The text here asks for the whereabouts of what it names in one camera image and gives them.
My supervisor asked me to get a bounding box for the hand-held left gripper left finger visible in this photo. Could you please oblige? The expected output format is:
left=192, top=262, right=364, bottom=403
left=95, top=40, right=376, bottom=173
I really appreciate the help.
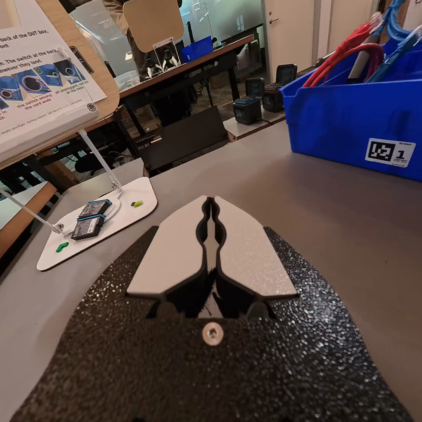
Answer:
left=126, top=196, right=212, bottom=318

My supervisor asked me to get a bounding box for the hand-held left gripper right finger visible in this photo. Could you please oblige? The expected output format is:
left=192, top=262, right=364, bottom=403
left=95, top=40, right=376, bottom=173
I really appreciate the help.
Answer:
left=211, top=196, right=298, bottom=319

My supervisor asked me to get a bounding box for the blue plastic bin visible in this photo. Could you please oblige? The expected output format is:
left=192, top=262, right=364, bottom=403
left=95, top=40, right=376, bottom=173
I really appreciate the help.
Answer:
left=278, top=31, right=422, bottom=182

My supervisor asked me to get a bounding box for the red network cable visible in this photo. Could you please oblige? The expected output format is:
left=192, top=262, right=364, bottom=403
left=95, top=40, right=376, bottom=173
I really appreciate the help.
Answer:
left=302, top=13, right=386, bottom=88

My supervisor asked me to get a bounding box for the blue network cable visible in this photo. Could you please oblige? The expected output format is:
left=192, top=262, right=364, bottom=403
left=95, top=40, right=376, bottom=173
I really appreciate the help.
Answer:
left=364, top=0, right=422, bottom=83

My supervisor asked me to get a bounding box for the grey neighbouring desk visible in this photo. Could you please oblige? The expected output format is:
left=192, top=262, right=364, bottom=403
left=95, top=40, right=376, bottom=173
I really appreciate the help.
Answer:
left=0, top=181, right=58, bottom=261

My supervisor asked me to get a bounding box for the wooden board document stand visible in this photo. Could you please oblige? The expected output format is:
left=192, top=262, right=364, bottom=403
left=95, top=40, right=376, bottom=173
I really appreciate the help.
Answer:
left=0, top=0, right=158, bottom=271

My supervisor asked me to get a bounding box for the black cardboard box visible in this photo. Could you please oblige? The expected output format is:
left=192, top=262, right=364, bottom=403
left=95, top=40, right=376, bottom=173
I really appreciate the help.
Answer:
left=135, top=105, right=229, bottom=172

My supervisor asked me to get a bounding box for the pale side table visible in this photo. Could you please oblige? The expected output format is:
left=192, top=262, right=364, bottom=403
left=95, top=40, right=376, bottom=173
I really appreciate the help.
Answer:
left=222, top=109, right=287, bottom=140

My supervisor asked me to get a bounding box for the black battery charger case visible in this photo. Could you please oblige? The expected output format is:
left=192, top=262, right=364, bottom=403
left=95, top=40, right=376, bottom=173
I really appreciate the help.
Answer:
left=275, top=64, right=298, bottom=87
left=263, top=84, right=285, bottom=113
left=233, top=97, right=263, bottom=126

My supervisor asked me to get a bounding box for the clear acrylic holder with grippers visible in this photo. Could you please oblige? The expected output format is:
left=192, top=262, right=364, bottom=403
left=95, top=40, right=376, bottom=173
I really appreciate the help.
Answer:
left=145, top=38, right=181, bottom=79

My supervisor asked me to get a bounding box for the small blue bin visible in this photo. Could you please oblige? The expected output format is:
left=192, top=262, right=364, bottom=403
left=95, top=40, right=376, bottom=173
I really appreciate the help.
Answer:
left=180, top=36, right=214, bottom=63

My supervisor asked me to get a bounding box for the long brown table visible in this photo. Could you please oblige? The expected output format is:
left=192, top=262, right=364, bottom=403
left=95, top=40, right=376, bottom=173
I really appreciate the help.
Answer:
left=117, top=33, right=258, bottom=109

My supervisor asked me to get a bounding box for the printed instruction sheet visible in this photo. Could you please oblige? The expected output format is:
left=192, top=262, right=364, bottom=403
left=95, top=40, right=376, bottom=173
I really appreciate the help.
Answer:
left=0, top=0, right=108, bottom=139

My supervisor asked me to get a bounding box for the white door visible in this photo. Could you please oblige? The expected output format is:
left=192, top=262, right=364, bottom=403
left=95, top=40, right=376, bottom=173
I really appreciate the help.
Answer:
left=264, top=0, right=315, bottom=66

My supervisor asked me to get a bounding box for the plain wooden board stand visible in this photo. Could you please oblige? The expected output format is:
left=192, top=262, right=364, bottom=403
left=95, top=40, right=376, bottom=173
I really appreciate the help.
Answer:
left=123, top=0, right=184, bottom=53

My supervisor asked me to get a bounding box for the black camera battery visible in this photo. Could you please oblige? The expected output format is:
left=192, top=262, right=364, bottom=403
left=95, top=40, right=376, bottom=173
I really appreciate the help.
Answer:
left=70, top=214, right=107, bottom=241
left=77, top=199, right=111, bottom=220

